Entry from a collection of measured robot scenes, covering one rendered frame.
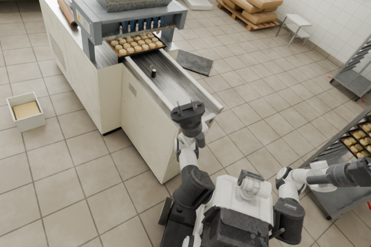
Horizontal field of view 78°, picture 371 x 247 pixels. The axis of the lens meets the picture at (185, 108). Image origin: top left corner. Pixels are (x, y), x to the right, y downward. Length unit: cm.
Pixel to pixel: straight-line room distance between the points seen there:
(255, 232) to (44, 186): 163
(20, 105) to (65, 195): 101
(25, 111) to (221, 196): 203
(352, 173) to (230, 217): 48
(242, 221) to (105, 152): 152
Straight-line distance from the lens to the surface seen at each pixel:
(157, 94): 145
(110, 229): 197
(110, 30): 168
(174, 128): 141
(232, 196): 104
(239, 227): 100
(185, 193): 101
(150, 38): 194
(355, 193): 283
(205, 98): 156
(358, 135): 221
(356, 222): 288
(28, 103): 265
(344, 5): 509
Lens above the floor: 190
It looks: 45 degrees down
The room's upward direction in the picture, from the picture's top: 18 degrees clockwise
